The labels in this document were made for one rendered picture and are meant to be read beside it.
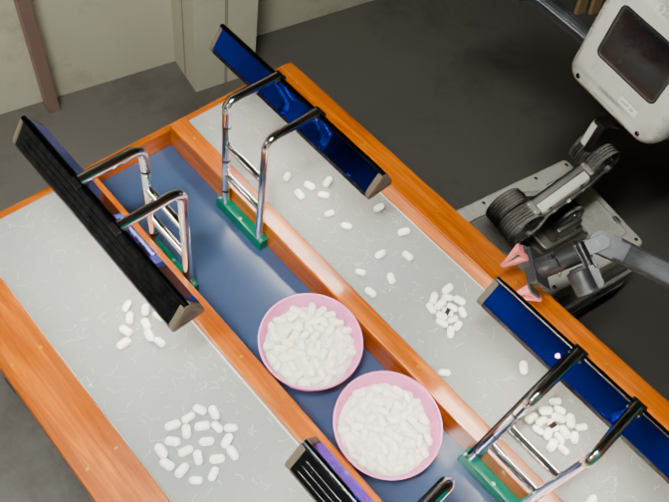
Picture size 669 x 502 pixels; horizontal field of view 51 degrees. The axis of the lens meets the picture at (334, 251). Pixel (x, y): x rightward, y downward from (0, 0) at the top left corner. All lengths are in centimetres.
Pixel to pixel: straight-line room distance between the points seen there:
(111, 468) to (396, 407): 68
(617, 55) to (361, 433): 112
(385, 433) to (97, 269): 85
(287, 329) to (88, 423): 52
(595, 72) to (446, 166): 137
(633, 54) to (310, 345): 107
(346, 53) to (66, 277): 211
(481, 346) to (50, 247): 116
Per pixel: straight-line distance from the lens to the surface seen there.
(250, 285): 195
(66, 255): 197
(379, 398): 180
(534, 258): 179
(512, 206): 214
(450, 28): 392
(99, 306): 187
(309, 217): 201
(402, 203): 208
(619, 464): 194
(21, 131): 177
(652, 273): 178
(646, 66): 190
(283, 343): 181
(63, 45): 321
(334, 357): 181
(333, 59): 357
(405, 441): 176
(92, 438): 171
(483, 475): 182
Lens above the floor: 237
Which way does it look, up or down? 56 degrees down
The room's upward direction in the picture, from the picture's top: 14 degrees clockwise
